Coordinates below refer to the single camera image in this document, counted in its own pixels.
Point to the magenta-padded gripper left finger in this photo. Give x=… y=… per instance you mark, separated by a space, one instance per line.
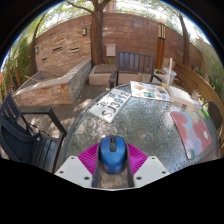
x=71 y=168

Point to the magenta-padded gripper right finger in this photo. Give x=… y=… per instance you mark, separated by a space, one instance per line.
x=151 y=168

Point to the blue computer mouse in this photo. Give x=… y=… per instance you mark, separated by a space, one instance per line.
x=113 y=155

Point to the floral mouse pad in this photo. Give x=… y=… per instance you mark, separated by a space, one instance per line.
x=193 y=133

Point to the black metal chair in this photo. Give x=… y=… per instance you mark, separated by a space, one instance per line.
x=20 y=136

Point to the white license plate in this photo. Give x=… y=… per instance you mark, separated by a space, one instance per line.
x=110 y=105

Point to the colourful picture sheet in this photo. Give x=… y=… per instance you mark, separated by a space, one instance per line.
x=150 y=91

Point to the stone raised bed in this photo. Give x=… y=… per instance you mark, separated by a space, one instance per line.
x=50 y=91

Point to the clear plastic cup with straw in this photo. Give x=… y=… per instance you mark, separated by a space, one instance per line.
x=169 y=76

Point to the curved wooden bench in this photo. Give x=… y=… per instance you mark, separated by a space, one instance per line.
x=196 y=83

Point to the beige stone block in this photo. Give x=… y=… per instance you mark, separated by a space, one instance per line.
x=100 y=76

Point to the dark wooden slatted chair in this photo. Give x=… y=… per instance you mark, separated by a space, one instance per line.
x=135 y=62

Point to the slim tree trunk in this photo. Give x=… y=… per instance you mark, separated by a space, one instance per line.
x=185 y=43

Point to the thick forked tree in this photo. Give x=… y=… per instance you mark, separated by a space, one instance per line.
x=97 y=36

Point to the wooden garden lamp post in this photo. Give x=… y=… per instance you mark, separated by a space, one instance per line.
x=160 y=50

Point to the black wall lamp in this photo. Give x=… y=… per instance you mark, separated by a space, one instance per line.
x=84 y=31
x=36 y=50

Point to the beige wall box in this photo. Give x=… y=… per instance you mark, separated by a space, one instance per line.
x=110 y=50

